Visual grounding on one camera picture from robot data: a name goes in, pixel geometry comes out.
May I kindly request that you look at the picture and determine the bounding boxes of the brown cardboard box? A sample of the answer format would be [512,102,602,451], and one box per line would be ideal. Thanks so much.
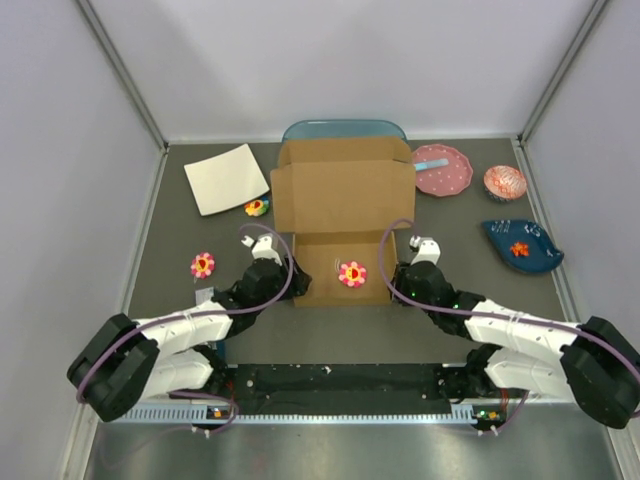
[270,136,416,307]

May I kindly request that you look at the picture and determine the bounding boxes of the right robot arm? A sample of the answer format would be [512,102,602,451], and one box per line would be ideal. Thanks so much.
[387,261,639,429]

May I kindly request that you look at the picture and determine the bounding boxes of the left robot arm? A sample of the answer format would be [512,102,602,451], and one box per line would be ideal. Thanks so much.
[66,258,312,422]

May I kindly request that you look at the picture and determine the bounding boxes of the multicolour flower toy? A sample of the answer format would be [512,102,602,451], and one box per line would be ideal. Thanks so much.
[244,197,270,217]

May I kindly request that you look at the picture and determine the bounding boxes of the red pink flower toy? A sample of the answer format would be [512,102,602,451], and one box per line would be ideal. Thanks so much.
[190,252,215,279]

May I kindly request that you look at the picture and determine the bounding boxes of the pink polka dot plate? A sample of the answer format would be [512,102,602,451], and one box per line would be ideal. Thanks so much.
[412,144,473,197]

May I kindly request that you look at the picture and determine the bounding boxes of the red orange candy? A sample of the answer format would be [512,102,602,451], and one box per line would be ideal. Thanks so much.
[510,241,530,257]

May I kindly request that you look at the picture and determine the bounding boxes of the dark blue leaf dish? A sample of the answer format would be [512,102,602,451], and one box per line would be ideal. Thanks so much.
[481,219,565,275]

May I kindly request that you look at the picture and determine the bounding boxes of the blue pink spoon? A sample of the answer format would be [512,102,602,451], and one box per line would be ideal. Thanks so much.
[414,158,449,172]

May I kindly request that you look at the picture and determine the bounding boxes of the white square plate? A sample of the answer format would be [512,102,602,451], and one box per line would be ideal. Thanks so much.
[184,144,270,216]

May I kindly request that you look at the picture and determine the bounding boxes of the teal plastic basin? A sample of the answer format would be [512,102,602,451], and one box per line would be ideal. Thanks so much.
[282,119,407,143]

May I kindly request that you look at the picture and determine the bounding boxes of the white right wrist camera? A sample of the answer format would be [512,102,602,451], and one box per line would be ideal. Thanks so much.
[409,235,441,265]

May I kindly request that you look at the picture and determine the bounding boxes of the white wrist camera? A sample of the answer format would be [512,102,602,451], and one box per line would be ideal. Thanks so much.
[409,235,441,265]
[241,234,282,265]

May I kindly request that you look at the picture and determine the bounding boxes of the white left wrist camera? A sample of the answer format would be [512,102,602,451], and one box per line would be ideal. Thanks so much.
[241,234,282,265]

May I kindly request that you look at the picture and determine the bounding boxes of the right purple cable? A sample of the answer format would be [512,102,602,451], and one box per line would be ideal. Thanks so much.
[378,218,640,436]

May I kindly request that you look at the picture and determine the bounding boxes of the purple cable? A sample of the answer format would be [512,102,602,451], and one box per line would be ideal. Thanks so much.
[75,223,295,469]
[378,218,640,436]

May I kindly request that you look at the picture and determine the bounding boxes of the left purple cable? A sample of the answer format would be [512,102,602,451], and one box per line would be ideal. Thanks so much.
[75,223,295,469]

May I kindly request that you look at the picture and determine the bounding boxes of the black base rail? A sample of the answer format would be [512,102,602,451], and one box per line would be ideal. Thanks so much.
[168,362,506,404]

